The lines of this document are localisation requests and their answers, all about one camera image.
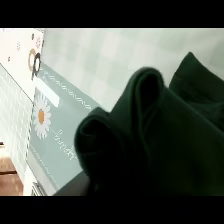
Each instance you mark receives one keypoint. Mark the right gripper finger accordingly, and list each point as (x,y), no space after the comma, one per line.
(78,188)

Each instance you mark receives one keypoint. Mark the dark green shirt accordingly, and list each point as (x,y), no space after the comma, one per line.
(160,140)

